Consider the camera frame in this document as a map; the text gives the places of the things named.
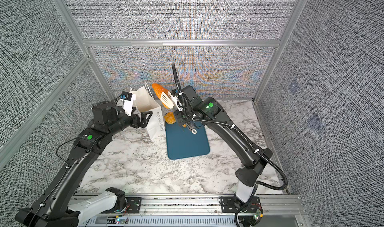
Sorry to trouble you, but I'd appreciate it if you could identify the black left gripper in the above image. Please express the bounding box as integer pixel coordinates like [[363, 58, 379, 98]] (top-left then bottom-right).
[[109, 107, 153, 138]]

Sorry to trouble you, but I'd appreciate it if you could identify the white paper bag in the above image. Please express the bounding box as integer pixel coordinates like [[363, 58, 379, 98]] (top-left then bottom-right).
[[128, 82, 165, 141]]

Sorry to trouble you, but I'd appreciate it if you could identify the orange croissant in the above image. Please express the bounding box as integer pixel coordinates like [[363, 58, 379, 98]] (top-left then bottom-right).
[[152, 83, 172, 101]]

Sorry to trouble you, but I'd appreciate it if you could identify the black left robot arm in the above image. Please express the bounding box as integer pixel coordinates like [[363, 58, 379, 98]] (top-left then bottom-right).
[[15, 100, 153, 227]]

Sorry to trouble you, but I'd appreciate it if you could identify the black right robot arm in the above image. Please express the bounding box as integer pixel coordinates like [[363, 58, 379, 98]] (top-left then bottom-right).
[[172, 85, 273, 209]]

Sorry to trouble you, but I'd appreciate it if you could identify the round golden bun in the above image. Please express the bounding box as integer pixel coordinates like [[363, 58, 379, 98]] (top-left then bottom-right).
[[164, 112, 176, 125]]

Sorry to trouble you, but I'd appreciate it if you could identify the teal serving tray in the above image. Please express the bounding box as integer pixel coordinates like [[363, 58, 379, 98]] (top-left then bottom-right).
[[166, 122, 211, 160]]

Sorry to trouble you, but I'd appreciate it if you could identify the black corrugated cable conduit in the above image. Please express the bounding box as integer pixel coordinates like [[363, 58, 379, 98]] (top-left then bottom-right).
[[171, 62, 289, 192]]

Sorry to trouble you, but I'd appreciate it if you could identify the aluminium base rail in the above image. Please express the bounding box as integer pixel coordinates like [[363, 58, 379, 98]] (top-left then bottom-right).
[[69, 192, 311, 227]]

